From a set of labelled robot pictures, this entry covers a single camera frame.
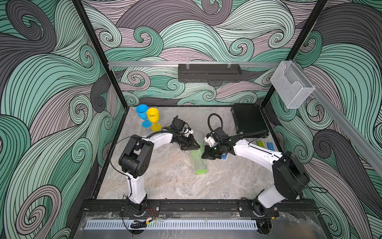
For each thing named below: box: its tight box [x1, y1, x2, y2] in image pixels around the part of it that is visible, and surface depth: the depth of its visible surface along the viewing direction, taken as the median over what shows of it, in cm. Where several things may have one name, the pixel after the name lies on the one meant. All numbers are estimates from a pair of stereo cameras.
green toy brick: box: [256, 140, 266, 148], surface depth 100 cm
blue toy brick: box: [266, 142, 276, 151], surface depth 99 cm
